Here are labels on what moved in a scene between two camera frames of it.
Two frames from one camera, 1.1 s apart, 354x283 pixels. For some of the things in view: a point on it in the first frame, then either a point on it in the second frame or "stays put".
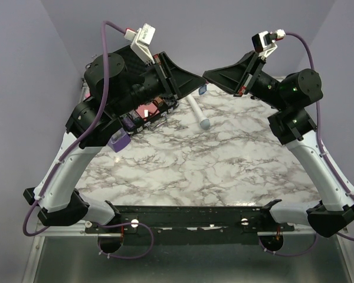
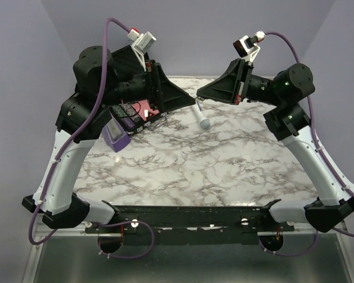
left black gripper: (182, 81) -> (167, 96)
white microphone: (205, 122) stays put
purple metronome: (118, 140) stays put
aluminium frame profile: (51, 229) stays put
